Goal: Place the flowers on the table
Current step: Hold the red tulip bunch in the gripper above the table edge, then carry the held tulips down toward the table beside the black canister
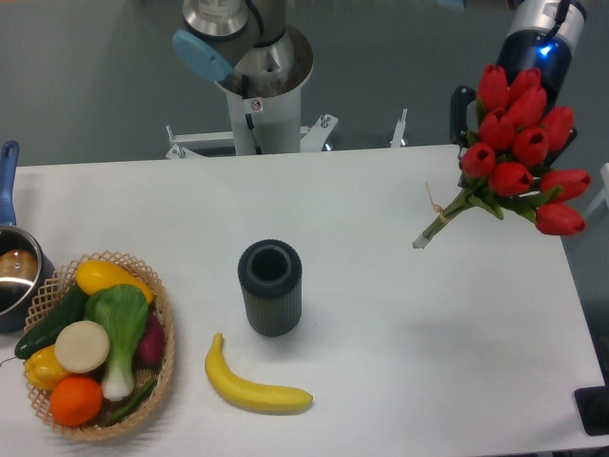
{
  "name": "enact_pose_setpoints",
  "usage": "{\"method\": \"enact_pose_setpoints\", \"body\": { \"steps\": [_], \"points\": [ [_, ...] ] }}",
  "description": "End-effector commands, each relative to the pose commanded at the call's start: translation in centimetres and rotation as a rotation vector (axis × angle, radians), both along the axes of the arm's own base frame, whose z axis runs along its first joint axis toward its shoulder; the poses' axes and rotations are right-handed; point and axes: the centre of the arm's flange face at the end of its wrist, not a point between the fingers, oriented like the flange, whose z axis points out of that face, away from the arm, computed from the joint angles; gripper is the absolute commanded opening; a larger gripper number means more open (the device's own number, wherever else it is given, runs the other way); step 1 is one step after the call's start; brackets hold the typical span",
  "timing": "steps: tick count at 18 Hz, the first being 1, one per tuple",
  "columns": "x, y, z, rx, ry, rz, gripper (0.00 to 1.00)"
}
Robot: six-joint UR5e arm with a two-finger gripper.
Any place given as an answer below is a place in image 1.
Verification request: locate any yellow squash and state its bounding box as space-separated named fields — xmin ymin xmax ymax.
xmin=75 ymin=260 xmax=154 ymax=305

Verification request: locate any white metal base frame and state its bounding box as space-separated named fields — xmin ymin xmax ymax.
xmin=165 ymin=108 xmax=408 ymax=159

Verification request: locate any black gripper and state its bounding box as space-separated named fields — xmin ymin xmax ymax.
xmin=450 ymin=0 xmax=587 ymax=159

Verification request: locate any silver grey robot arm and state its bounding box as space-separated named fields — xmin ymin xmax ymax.
xmin=172 ymin=1 xmax=587 ymax=155

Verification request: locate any red tulip bouquet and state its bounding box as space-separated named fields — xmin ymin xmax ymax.
xmin=412 ymin=65 xmax=591 ymax=248

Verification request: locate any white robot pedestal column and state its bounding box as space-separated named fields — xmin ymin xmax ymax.
xmin=214 ymin=70 xmax=305 ymax=156

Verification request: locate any green bok choy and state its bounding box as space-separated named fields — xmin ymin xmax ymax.
xmin=85 ymin=285 xmax=148 ymax=402

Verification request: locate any blue handled saucepan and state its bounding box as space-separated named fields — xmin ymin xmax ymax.
xmin=1 ymin=140 xmax=54 ymax=333

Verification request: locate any yellow bell pepper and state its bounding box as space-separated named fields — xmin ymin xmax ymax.
xmin=24 ymin=345 xmax=71 ymax=391

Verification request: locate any dark green cucumber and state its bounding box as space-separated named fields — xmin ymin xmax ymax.
xmin=14 ymin=284 xmax=89 ymax=360

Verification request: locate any white furniture piece right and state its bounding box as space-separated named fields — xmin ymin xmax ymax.
xmin=583 ymin=163 xmax=609 ymax=223

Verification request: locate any black cable on pedestal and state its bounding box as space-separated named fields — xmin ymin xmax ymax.
xmin=240 ymin=74 xmax=264 ymax=155

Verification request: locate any dark grey ribbed vase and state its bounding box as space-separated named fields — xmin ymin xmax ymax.
xmin=237 ymin=239 xmax=303 ymax=337

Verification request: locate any yellow banana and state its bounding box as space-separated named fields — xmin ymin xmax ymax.
xmin=205 ymin=333 xmax=313 ymax=414

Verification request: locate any black device at table edge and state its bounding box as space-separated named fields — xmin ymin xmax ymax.
xmin=574 ymin=386 xmax=608 ymax=436

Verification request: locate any green bean pod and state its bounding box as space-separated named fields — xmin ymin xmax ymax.
xmin=100 ymin=378 xmax=157 ymax=427

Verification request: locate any beige round disc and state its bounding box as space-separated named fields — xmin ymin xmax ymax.
xmin=54 ymin=320 xmax=110 ymax=374

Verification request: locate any woven wicker basket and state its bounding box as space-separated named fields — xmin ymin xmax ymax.
xmin=24 ymin=251 xmax=175 ymax=442

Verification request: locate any purple red onion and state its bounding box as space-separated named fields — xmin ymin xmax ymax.
xmin=136 ymin=313 xmax=165 ymax=366

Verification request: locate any orange fruit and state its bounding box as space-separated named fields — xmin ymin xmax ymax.
xmin=50 ymin=376 xmax=104 ymax=427

